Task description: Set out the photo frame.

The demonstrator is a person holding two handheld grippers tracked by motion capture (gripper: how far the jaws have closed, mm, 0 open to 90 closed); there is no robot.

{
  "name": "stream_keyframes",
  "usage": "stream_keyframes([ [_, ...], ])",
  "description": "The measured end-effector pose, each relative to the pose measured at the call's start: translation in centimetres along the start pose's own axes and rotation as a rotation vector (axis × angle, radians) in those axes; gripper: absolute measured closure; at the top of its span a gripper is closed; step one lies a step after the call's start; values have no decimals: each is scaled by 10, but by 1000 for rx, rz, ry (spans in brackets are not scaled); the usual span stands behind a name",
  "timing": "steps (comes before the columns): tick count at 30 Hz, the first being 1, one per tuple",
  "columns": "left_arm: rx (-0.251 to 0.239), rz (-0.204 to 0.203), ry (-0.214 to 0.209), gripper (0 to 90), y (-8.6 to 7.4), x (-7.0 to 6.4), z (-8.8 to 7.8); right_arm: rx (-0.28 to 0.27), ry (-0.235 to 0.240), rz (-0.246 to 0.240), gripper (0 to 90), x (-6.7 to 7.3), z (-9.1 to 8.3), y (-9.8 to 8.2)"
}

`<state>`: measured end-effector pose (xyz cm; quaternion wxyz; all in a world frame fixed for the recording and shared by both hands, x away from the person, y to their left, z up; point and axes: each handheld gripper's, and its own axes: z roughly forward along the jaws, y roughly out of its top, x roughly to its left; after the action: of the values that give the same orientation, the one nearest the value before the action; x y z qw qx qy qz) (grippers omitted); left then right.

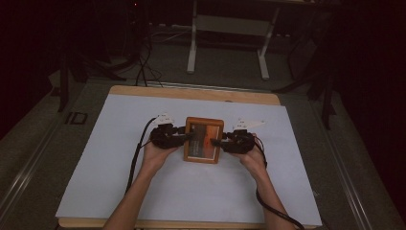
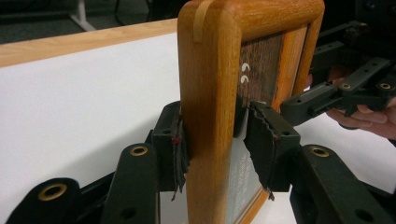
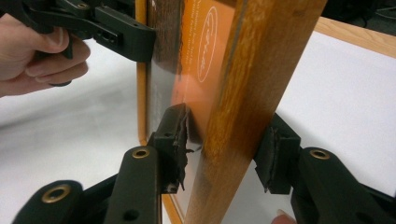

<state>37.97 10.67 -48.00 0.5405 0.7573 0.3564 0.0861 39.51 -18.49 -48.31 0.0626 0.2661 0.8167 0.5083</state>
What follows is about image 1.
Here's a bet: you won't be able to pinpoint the white table mat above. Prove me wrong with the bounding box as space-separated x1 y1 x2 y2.
55 93 323 227

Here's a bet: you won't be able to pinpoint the black floor cables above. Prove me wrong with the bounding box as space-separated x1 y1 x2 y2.
133 28 165 88

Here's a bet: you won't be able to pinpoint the person's left hand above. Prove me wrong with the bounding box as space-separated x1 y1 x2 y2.
141 139 180 173

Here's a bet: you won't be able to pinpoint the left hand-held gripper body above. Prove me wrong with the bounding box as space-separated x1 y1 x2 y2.
149 113 190 150

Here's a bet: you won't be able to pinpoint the white metal desk frame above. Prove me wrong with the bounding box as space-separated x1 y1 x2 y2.
186 0 282 81

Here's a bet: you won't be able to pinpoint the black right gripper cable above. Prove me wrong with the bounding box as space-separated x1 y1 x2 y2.
254 136 306 230

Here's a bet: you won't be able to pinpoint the wooden picture frame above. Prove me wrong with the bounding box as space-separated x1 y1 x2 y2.
183 116 225 165

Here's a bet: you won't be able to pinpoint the person's right hand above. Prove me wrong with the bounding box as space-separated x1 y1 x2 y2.
231 132 268 173

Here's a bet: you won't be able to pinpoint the black metal stand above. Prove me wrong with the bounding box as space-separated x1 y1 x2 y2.
56 44 128 113
273 60 338 130

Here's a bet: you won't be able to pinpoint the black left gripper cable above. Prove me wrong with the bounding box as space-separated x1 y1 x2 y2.
124 117 158 195

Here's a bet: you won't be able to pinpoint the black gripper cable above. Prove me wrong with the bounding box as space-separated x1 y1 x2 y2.
254 136 306 230
124 117 158 195

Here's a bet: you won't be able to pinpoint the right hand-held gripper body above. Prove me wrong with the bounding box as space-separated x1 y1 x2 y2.
222 117 266 155

